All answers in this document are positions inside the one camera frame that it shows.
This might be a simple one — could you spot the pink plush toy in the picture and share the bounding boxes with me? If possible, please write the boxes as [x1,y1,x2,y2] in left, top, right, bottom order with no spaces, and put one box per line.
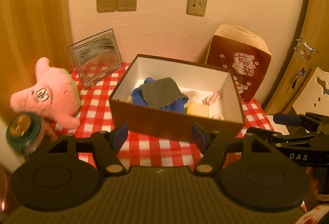
[10,57,83,129]

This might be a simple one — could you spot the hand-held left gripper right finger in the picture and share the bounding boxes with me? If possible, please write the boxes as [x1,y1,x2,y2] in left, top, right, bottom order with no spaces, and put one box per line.
[191,122,273,176]

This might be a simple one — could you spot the brown cardboard box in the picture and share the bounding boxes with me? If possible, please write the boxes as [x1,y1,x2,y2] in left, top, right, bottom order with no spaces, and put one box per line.
[108,54,244,143]

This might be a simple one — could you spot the brown cylindrical canister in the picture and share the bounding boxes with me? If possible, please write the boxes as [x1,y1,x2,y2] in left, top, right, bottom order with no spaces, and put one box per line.
[0,165,18,215]

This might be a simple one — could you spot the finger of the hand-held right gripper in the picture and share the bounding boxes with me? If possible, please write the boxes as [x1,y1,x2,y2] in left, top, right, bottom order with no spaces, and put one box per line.
[273,112,329,132]
[246,126,320,147]

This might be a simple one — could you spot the metal door handle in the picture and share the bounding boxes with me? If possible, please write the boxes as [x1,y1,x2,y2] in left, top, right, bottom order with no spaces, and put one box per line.
[295,38,319,60]

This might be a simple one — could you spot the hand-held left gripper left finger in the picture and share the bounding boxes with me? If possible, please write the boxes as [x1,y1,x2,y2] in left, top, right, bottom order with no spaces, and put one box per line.
[47,123,129,176]

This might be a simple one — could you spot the blue cloth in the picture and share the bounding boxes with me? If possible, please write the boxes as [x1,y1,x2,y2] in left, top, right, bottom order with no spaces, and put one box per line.
[131,77,189,114]

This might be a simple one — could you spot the yellow sponge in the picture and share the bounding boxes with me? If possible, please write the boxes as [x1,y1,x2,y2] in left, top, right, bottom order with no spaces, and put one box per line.
[186,102,210,117]

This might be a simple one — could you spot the white chair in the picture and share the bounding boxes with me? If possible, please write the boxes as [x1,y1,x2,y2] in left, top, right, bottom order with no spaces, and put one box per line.
[265,67,329,135]

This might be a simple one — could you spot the small white cloth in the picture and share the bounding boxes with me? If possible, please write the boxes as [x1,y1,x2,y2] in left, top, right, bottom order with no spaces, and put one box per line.
[182,91,201,103]

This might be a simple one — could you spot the person's right hand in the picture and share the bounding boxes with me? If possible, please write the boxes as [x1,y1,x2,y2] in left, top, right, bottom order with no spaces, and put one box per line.
[306,166,320,190]

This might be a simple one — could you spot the gray cloth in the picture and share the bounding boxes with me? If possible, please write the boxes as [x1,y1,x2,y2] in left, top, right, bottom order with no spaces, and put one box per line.
[141,77,189,109]

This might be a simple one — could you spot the clear picture frame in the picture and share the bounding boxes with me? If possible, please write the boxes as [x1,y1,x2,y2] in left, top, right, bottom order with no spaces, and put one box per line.
[67,28,123,90]

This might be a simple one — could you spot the red white checkered tablecloth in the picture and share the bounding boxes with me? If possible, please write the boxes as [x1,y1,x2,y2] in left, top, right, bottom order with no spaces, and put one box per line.
[71,62,275,166]

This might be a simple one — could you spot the glass jar with green lid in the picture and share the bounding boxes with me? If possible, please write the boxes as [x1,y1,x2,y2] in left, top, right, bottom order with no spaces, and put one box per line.
[6,112,56,161]

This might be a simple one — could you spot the brown lucky cat cushion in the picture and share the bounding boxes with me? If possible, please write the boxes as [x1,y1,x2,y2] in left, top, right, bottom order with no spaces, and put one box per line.
[205,24,272,102]

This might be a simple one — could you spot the wooden door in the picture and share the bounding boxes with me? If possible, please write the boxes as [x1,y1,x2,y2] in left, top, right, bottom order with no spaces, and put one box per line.
[262,0,329,117]

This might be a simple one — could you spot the red white printed cloth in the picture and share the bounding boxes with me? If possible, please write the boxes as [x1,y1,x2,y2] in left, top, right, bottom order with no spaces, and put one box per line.
[299,205,329,224]

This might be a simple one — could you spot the hanging keys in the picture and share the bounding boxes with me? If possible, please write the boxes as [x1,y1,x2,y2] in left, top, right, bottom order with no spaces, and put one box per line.
[292,51,309,90]

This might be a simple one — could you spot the beige wall socket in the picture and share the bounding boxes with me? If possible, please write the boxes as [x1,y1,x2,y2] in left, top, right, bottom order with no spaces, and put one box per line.
[96,0,117,13]
[116,0,137,11]

